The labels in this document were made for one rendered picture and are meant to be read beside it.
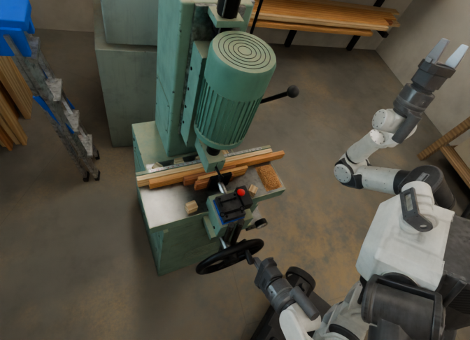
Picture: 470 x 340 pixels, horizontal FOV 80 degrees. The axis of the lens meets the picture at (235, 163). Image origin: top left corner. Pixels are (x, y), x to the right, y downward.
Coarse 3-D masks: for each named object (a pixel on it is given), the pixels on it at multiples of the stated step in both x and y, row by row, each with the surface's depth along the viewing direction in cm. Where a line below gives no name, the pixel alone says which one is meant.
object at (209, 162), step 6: (198, 138) 106; (198, 144) 108; (204, 144) 105; (198, 150) 109; (204, 150) 104; (204, 156) 104; (210, 156) 103; (216, 156) 104; (222, 156) 105; (204, 162) 105; (210, 162) 102; (216, 162) 103; (222, 162) 105; (204, 168) 107; (210, 168) 104
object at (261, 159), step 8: (280, 152) 130; (240, 160) 122; (248, 160) 123; (256, 160) 124; (264, 160) 128; (272, 160) 131; (168, 176) 109; (176, 176) 110; (152, 184) 106; (160, 184) 108; (168, 184) 111
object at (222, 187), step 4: (228, 172) 110; (212, 176) 107; (216, 176) 108; (224, 176) 109; (228, 176) 110; (212, 180) 108; (216, 180) 109; (220, 180) 111; (224, 180) 112; (228, 180) 114; (208, 184) 111; (212, 184) 110; (216, 184) 112; (220, 184) 110; (224, 184) 115; (208, 188) 113; (212, 188) 114; (220, 188) 110; (224, 188) 110; (224, 192) 109
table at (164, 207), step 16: (240, 176) 122; (256, 176) 124; (144, 192) 107; (160, 192) 109; (176, 192) 110; (192, 192) 112; (208, 192) 114; (256, 192) 120; (272, 192) 122; (144, 208) 104; (160, 208) 105; (176, 208) 107; (160, 224) 102; (176, 224) 107; (208, 224) 110
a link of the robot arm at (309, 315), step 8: (288, 288) 87; (296, 288) 85; (280, 296) 85; (288, 296) 85; (296, 296) 83; (304, 296) 83; (272, 304) 87; (280, 304) 84; (288, 304) 84; (296, 304) 83; (304, 304) 81; (312, 304) 81; (280, 312) 85; (296, 312) 80; (304, 312) 81; (312, 312) 78; (304, 320) 80; (312, 320) 79; (320, 320) 84; (312, 328) 82
